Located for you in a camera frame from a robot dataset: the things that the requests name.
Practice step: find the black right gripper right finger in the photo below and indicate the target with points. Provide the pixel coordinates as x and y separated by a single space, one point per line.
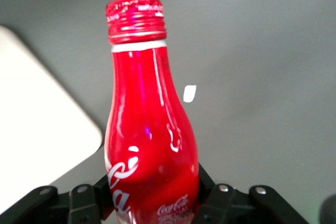
231 208

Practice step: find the beige rectangular tray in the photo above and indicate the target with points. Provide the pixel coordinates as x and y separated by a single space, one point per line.
36 113

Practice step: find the red coke bottle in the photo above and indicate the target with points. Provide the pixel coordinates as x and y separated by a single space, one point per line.
147 119

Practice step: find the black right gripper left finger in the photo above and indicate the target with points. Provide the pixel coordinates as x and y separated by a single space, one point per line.
84 205

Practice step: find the small white tape piece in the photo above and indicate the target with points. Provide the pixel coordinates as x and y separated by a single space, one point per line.
189 93

